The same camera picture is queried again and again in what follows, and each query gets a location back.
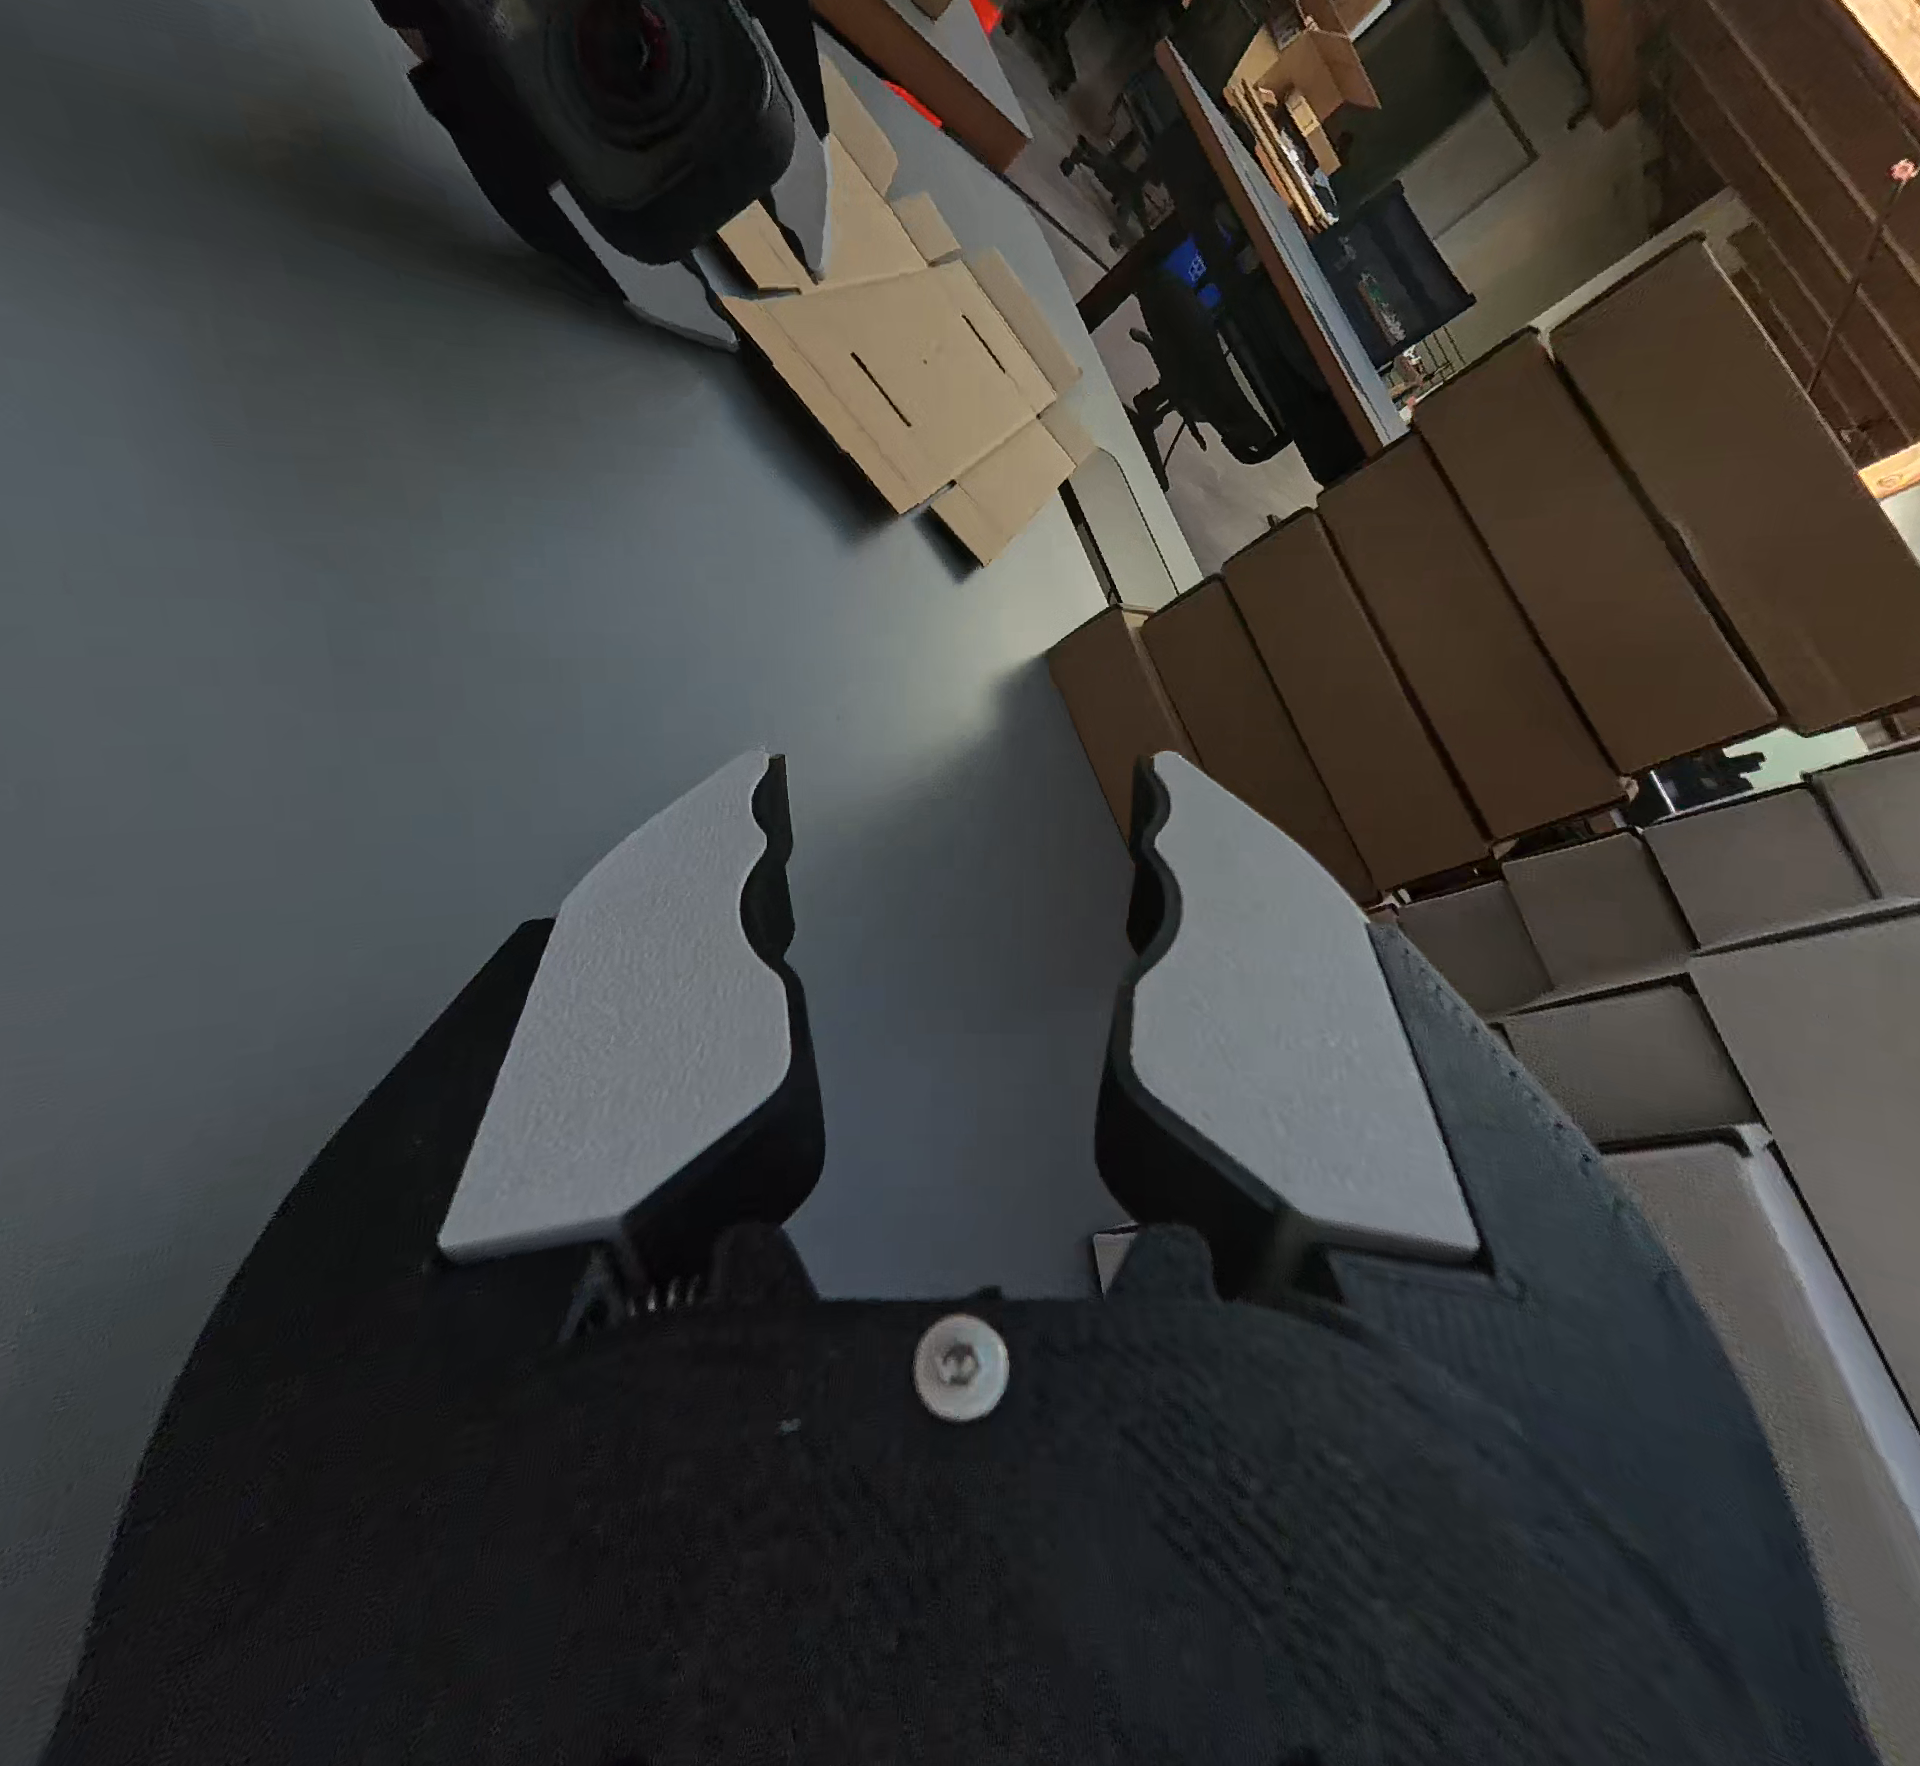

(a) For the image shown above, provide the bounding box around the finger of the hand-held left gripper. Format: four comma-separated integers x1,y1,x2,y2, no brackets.
763,40,837,285
547,182,740,353

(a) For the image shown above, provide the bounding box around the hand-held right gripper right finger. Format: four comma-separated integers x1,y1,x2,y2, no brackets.
1094,749,1486,1300

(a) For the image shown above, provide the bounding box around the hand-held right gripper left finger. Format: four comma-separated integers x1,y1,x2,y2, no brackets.
437,749,827,1268

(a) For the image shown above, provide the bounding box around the brown cardboard mailer box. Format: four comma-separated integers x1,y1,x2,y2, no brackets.
714,57,1104,568

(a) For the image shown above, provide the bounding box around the long wood-edged grey desk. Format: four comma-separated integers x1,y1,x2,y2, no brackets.
1155,33,1420,455

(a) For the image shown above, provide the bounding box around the stack of white cardboard boxes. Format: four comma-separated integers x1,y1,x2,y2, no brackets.
1356,739,1920,1766

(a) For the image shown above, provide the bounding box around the open brown cardboard carton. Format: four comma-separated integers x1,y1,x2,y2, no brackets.
1222,0,1383,168

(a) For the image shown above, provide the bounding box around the stack of brown cardboard boxes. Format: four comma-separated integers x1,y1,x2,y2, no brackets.
1047,233,1920,905

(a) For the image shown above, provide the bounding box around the grey desk with cable flap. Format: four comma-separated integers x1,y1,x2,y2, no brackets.
1052,437,1202,620

